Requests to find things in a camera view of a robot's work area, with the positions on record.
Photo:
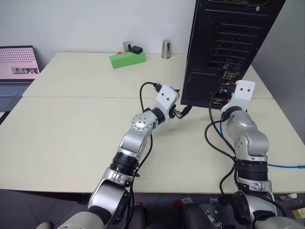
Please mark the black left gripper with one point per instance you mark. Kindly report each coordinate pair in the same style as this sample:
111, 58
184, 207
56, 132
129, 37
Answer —
175, 113

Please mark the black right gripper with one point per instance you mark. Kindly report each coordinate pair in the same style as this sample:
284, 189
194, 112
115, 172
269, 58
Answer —
230, 91

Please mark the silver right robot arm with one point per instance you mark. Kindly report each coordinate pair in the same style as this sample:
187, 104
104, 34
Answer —
247, 140

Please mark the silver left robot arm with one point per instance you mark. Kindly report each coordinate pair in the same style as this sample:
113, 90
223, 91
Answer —
137, 140

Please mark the black computer tower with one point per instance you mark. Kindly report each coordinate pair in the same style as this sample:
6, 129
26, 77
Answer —
214, 52

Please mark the tall metal cylinder cup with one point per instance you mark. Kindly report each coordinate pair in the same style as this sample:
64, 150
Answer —
166, 48

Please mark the green rectangular box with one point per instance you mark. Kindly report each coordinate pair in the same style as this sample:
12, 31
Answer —
126, 60

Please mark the small black box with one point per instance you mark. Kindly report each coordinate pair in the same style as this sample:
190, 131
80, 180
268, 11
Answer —
136, 49

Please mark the short metal cylinder cup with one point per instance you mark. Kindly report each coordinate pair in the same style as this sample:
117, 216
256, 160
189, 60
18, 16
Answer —
127, 46

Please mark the small white red scrap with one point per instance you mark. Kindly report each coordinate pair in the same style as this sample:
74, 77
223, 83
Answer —
288, 196

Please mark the yellow scrap on floor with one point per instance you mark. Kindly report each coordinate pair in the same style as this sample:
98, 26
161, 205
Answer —
298, 213

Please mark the open grey laptop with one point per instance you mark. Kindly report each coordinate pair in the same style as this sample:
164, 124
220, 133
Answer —
16, 64

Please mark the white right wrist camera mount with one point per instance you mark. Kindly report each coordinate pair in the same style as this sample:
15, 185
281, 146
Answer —
243, 94

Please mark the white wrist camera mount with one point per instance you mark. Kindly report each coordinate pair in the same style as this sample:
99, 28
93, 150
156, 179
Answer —
166, 95
243, 94

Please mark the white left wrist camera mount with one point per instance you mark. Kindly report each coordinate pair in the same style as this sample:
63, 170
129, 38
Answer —
166, 95

